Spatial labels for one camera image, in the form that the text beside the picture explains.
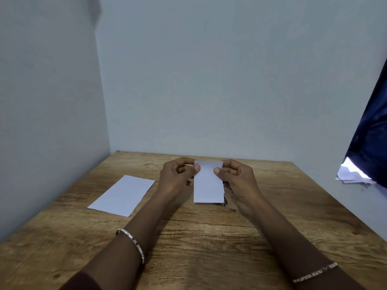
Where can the person's left forearm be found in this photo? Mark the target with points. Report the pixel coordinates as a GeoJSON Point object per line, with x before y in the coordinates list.
{"type": "Point", "coordinates": [136, 232]}

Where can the person's left hand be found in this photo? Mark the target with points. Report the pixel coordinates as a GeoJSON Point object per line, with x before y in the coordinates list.
{"type": "Point", "coordinates": [173, 178]}

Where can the white paper sheet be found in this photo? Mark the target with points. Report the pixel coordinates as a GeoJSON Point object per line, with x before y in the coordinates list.
{"type": "Point", "coordinates": [207, 187]}
{"type": "Point", "coordinates": [121, 196]}

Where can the person's right hand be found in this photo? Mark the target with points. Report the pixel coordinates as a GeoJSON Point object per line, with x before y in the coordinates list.
{"type": "Point", "coordinates": [242, 184]}

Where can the blue silver stapler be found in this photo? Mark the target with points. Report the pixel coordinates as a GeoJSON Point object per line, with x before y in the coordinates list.
{"type": "Point", "coordinates": [225, 202]}

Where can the pile of white paper scraps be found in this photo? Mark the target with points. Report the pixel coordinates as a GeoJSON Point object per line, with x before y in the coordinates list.
{"type": "Point", "coordinates": [347, 176]}

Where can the maroon left sleeve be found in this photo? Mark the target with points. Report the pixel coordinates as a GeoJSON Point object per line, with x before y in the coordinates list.
{"type": "Point", "coordinates": [78, 283]}

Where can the dark blue curtain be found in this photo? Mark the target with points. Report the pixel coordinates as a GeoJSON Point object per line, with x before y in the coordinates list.
{"type": "Point", "coordinates": [375, 141]}

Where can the person's right forearm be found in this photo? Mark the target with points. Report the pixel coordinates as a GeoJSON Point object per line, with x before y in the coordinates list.
{"type": "Point", "coordinates": [287, 247]}

